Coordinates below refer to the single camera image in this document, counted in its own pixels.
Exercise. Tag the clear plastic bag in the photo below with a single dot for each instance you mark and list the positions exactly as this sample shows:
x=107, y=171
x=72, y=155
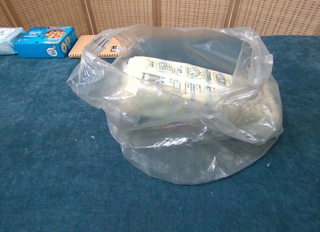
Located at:
x=175, y=156

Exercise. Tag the cream printed package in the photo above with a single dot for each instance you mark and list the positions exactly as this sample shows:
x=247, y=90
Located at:
x=190, y=74

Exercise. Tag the brown spiral notebook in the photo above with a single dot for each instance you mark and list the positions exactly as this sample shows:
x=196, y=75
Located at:
x=81, y=46

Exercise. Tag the teal table cloth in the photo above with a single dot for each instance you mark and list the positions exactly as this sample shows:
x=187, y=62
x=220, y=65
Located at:
x=62, y=154

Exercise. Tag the woven wooden folding screen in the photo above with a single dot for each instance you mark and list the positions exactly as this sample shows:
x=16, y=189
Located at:
x=200, y=9

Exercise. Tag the blue cookie box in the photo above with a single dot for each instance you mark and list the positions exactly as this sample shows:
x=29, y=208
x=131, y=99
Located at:
x=37, y=45

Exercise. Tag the white wet wipes pack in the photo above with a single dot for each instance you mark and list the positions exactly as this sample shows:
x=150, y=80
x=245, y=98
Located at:
x=8, y=41

